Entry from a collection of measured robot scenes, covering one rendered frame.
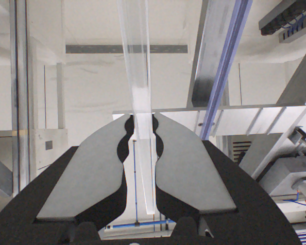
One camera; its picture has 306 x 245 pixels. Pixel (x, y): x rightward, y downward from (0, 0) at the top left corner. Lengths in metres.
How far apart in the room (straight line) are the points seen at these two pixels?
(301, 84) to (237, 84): 2.02
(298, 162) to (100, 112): 1.86
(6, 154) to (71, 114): 1.37
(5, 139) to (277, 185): 0.96
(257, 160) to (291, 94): 0.21
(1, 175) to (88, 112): 1.54
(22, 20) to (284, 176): 0.93
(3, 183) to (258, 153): 0.76
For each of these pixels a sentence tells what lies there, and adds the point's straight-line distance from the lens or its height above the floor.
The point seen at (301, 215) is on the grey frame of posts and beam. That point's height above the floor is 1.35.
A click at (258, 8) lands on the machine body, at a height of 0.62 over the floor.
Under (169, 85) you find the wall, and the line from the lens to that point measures 2.14.
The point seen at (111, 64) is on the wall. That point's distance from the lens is 2.20.
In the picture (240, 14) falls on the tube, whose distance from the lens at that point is 0.23.
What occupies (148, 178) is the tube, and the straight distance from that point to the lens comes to 0.20.
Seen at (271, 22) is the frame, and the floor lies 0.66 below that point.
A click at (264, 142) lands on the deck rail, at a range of 0.55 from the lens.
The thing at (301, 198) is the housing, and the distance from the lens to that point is 0.73.
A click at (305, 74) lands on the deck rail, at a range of 0.47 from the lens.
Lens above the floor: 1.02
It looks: 2 degrees down
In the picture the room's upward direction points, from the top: 177 degrees clockwise
